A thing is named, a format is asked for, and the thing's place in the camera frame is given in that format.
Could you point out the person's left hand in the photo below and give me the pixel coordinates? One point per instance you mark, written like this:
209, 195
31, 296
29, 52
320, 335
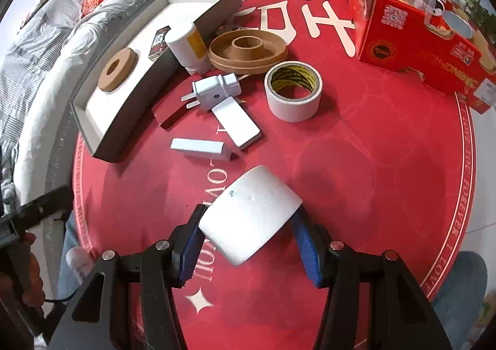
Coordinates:
35, 284

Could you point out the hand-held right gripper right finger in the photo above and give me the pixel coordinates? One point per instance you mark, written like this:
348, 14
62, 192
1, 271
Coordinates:
307, 253

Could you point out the white masking tape roll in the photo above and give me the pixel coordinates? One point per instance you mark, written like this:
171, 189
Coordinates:
294, 106

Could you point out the long white box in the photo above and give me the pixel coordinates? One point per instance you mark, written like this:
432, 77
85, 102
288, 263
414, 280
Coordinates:
197, 148

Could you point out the flat white box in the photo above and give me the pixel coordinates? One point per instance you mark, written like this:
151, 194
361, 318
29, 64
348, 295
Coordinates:
236, 127

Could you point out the person's leg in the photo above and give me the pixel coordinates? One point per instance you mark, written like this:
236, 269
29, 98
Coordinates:
461, 288
71, 233

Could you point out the white bottle with yellow label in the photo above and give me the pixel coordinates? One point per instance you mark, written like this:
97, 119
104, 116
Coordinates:
182, 49

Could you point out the grey striped blanket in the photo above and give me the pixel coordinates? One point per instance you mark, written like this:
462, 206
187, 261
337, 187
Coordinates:
35, 44

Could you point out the white rounded block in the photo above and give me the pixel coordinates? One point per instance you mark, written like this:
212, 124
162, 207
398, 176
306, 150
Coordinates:
250, 214

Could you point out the small dark red box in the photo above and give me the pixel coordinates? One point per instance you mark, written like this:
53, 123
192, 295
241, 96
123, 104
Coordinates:
170, 116

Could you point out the red round printed mat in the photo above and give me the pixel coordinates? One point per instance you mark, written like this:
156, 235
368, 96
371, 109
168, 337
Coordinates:
368, 179

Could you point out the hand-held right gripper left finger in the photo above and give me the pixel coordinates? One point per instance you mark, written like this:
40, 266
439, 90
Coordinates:
189, 257

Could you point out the small dark card box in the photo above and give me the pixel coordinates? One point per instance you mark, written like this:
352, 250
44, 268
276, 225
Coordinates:
159, 44

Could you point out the grey tray box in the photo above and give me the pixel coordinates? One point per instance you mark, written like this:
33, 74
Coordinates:
174, 16

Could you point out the white power adapter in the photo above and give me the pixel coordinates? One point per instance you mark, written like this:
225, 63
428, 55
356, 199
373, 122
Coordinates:
213, 90

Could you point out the green potted plant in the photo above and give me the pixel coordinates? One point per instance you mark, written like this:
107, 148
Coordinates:
478, 9

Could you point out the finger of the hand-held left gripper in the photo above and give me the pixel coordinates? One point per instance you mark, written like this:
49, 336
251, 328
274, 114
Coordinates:
46, 204

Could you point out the white covered sofa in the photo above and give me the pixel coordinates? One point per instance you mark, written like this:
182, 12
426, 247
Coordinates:
42, 109

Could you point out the person's right leg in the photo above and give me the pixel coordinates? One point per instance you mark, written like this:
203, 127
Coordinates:
461, 288

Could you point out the person's left leg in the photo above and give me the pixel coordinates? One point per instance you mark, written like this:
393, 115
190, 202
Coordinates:
71, 233

